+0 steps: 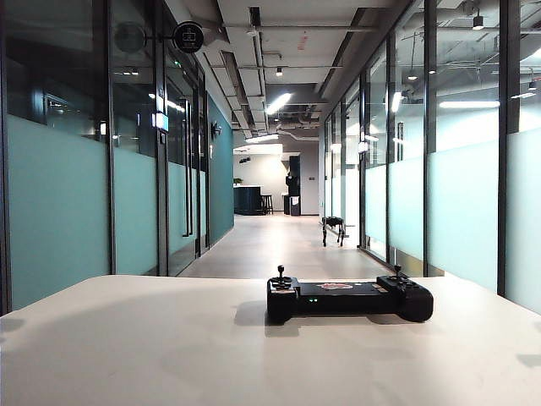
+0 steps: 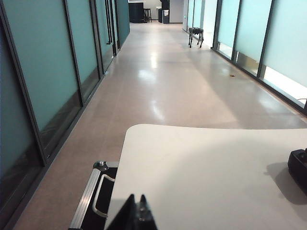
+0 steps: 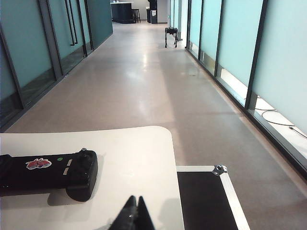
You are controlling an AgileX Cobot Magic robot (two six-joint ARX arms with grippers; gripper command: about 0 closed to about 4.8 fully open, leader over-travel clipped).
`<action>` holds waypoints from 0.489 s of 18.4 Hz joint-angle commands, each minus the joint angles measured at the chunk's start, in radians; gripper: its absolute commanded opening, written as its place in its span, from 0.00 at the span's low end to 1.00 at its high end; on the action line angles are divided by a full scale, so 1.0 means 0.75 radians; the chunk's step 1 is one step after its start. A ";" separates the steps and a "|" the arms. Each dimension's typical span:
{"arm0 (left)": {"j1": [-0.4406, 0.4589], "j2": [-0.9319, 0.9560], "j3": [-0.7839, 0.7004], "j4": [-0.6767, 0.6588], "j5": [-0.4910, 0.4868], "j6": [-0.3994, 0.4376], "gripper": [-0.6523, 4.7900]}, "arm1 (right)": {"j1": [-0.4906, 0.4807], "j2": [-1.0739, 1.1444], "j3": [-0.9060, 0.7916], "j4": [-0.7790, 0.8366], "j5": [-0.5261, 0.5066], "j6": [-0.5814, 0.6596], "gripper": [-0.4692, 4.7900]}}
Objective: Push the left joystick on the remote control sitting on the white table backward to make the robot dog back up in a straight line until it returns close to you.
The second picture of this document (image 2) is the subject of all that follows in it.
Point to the black aluminium-edged flight case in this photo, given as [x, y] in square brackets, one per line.
[100, 206]

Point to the black remote control with sticker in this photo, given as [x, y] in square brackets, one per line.
[298, 165]

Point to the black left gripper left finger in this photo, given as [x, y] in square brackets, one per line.
[127, 215]

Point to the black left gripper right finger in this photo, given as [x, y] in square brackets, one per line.
[146, 218]

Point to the black quadruped robot dog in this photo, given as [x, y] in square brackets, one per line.
[195, 33]

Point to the dark bar stool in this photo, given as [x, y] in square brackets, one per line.
[147, 14]

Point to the black bin with white label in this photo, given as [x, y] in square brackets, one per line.
[164, 16]

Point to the tall black cabinet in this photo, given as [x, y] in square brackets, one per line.
[165, 4]

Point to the dark counter cabinet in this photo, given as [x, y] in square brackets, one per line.
[136, 13]

